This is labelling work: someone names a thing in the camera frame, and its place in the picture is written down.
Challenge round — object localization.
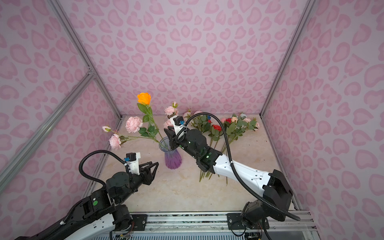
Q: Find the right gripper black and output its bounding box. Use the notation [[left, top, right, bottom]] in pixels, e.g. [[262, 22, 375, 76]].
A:
[[163, 126, 201, 160]]

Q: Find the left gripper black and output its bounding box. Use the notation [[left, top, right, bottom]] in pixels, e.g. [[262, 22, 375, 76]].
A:
[[118, 160, 160, 205]]

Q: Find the purple glass vase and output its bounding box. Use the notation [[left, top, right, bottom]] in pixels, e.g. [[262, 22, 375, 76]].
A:
[[159, 137, 182, 170]]

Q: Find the pink peony branch with bud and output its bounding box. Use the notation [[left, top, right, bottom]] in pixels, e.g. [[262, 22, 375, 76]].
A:
[[102, 115, 160, 151]]

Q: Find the orange rose stem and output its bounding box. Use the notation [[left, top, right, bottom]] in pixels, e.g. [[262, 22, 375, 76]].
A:
[[137, 93, 163, 143]]

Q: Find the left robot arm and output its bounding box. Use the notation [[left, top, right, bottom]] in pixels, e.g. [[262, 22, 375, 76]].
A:
[[30, 162, 159, 240]]

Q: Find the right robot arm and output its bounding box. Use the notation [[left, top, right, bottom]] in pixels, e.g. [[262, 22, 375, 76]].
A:
[[164, 127, 300, 229]]

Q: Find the red rose stem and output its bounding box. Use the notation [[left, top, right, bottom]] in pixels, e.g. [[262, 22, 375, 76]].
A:
[[209, 125, 223, 149]]

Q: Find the small mixed roses spray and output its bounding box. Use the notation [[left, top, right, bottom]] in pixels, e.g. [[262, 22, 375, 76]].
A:
[[221, 113, 260, 145]]

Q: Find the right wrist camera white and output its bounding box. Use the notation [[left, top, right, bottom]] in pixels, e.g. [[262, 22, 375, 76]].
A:
[[170, 116, 187, 139]]

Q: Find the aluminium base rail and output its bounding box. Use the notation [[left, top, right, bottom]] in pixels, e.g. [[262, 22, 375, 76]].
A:
[[55, 209, 320, 240]]

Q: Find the left black corrugated cable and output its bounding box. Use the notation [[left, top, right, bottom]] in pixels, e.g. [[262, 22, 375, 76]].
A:
[[78, 149, 128, 190]]

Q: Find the black corrugated cable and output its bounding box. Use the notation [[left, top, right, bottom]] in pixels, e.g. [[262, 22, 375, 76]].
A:
[[175, 112, 301, 222], [78, 149, 128, 190]]

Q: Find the right black corrugated cable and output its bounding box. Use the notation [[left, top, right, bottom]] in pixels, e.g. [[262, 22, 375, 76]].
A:
[[175, 112, 301, 222]]

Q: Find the diagonal aluminium frame strut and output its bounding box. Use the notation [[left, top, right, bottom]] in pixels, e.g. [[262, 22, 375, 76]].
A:
[[1, 71, 94, 193]]

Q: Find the left aluminium frame strut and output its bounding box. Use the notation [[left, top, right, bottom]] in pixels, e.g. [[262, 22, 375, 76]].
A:
[[47, 0, 123, 119]]

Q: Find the right aluminium frame strut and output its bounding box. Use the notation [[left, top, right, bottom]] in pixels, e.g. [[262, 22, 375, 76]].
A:
[[260, 0, 319, 119]]

